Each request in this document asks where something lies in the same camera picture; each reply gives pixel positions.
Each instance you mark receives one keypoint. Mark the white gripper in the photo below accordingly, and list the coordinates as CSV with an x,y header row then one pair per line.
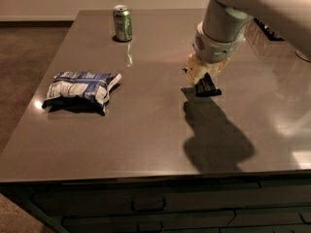
x,y
212,49

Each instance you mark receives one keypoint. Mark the dark chocolate rxbar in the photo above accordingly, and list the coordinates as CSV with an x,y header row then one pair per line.
x,y
206,88

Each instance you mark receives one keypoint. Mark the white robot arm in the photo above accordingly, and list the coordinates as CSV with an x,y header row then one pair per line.
x,y
221,31

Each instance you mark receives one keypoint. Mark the green soda can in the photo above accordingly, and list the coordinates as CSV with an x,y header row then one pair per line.
x,y
122,22

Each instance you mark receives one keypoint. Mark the blue white chip bag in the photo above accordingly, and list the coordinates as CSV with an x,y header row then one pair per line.
x,y
82,86

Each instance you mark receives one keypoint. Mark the lower cabinet drawer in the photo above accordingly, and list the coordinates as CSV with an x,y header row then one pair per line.
x,y
128,224

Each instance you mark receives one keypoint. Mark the cabinet drawer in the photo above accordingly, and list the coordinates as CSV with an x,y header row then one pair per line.
x,y
170,199
128,224

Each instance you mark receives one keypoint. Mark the upper cabinet drawer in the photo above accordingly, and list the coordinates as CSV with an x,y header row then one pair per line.
x,y
170,199

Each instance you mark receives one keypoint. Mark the black wire basket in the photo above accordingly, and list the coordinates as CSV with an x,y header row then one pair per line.
x,y
267,31

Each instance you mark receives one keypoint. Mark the upper drawer handle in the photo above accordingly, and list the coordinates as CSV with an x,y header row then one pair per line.
x,y
148,205

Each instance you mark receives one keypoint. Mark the drawer handle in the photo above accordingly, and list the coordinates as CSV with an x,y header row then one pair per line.
x,y
150,227
148,205

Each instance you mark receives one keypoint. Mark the lower drawer handle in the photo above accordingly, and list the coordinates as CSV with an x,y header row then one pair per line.
x,y
150,227

